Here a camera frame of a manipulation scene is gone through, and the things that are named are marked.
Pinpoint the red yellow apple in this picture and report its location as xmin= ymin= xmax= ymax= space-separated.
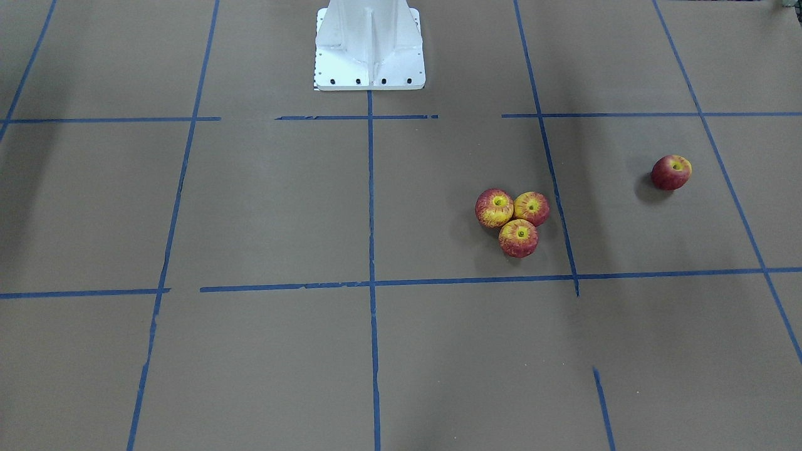
xmin=498 ymin=218 xmax=539 ymax=259
xmin=513 ymin=191 xmax=551 ymax=227
xmin=474 ymin=188 xmax=514 ymax=229

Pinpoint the red yellow apple front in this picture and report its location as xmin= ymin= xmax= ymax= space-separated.
xmin=498 ymin=218 xmax=539 ymax=259

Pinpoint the lone red apple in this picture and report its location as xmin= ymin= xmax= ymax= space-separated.
xmin=650 ymin=154 xmax=692 ymax=191

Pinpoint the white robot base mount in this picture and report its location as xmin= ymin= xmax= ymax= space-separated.
xmin=313 ymin=1 xmax=427 ymax=91

